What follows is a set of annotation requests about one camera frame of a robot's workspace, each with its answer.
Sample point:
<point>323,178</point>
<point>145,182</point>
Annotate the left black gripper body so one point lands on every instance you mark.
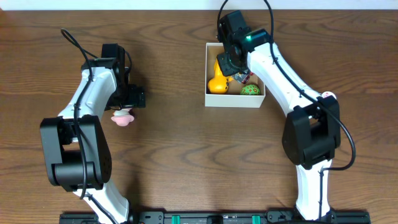
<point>131,101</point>

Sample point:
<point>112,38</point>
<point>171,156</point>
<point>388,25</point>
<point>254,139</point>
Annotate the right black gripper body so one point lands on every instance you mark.
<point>229,65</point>

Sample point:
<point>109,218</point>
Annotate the red grey toy truck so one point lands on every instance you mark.
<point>242,77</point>

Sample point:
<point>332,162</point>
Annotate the orange rubber dog toy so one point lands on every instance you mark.
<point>219,84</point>

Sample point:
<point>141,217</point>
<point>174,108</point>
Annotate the green patterned ball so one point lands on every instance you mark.
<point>250,90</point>

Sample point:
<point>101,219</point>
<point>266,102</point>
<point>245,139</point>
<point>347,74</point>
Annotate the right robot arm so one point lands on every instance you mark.
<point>310,135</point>

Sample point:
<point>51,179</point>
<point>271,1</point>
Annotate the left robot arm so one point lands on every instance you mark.
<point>77,156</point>

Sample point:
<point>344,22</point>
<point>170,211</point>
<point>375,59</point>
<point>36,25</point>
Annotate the pink white bunny figure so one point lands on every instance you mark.
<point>122,117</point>

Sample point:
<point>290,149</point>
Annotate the white cardboard box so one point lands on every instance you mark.
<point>232,97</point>

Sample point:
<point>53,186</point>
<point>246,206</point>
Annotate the wooden pellet drum toy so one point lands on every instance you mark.
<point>326,94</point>

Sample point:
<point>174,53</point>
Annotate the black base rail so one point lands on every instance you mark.
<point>269,217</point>

